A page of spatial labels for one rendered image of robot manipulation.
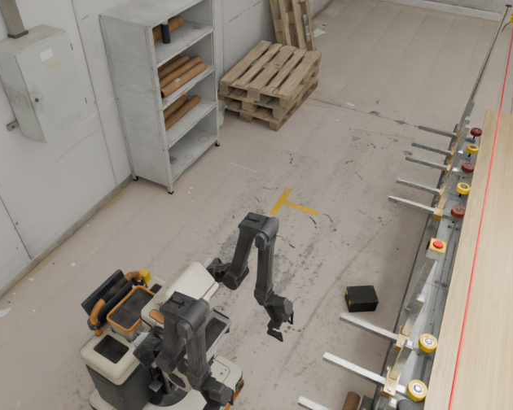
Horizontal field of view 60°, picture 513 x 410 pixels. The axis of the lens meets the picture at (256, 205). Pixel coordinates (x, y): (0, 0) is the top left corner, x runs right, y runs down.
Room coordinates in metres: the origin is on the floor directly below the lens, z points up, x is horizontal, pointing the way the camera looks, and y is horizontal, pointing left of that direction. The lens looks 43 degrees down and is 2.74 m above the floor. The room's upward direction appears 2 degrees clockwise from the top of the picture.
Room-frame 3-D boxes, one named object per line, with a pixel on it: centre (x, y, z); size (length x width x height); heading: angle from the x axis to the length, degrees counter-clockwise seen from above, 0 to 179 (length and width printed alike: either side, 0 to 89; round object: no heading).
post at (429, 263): (1.41, -0.85, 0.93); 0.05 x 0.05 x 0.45; 65
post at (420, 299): (1.18, -0.74, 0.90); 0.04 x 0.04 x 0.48; 65
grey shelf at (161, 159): (3.56, 0.80, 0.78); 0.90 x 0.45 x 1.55; 155
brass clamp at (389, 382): (0.93, -0.63, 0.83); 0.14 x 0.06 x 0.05; 155
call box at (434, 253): (1.41, -0.85, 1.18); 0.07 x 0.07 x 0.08; 65
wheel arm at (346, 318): (1.18, -0.64, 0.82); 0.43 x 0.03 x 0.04; 65
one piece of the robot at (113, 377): (1.20, 0.55, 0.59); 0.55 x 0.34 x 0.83; 151
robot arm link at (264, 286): (1.11, -0.04, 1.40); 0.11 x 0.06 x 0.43; 151
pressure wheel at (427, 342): (1.10, -0.82, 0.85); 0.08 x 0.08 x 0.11
